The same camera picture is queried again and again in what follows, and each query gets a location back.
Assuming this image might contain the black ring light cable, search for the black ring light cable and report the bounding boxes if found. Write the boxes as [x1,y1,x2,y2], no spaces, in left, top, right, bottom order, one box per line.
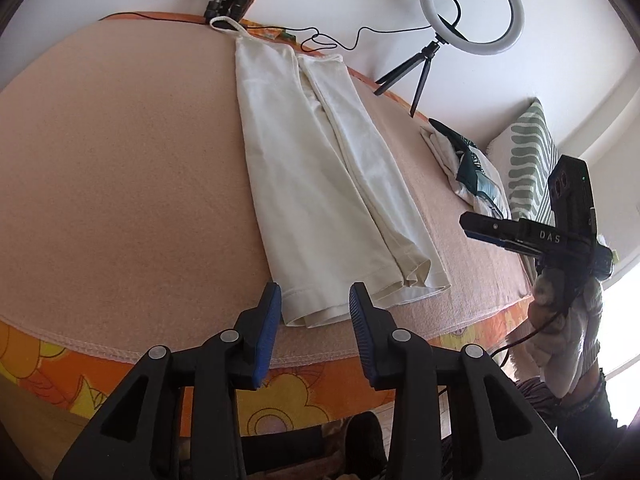
[297,0,471,53]

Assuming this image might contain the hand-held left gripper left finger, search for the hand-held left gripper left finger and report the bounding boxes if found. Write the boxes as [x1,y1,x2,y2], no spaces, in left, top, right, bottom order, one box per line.
[52,281,283,480]

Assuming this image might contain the green striped pillow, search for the green striped pillow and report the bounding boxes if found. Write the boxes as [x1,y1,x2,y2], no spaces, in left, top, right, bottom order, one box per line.
[487,99,561,226]

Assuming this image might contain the thin black cable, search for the thin black cable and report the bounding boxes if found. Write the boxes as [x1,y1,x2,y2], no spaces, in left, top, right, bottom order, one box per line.
[98,11,208,26]

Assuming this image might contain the teal folded garment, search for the teal folded garment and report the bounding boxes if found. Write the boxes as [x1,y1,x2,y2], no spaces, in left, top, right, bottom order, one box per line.
[430,119,501,201]

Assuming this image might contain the pink blanket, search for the pink blanket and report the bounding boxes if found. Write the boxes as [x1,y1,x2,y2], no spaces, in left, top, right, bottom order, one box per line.
[0,12,533,366]

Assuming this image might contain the white ring light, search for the white ring light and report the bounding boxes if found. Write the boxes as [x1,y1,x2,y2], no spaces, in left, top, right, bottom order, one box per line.
[419,0,525,56]

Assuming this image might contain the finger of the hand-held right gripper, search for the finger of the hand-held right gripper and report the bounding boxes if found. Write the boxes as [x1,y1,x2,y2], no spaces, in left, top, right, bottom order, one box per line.
[460,211,523,244]
[500,240,543,257]

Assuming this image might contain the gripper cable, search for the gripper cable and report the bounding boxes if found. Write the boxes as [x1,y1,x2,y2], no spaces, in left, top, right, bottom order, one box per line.
[489,310,568,363]

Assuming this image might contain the cream strap top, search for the cream strap top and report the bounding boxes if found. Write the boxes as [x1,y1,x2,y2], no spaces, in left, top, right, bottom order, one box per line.
[210,16,452,328]

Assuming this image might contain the black mini tripod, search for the black mini tripod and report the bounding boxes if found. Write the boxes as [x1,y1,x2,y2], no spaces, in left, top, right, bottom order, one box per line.
[374,34,442,118]

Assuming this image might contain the white folded garment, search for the white folded garment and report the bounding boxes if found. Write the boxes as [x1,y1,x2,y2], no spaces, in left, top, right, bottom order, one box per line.
[420,125,511,218]

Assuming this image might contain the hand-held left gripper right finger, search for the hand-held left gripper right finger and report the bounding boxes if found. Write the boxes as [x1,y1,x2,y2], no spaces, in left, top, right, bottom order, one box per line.
[348,281,581,480]

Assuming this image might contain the person's right hand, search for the person's right hand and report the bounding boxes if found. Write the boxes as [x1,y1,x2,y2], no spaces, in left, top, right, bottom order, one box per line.
[529,264,571,331]

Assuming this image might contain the person's dark trousers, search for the person's dark trousers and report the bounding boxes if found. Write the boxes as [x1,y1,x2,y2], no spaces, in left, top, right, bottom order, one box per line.
[515,370,628,480]

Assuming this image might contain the person's right forearm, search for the person's right forearm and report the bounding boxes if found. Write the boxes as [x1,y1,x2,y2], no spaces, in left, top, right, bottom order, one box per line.
[527,275,603,398]

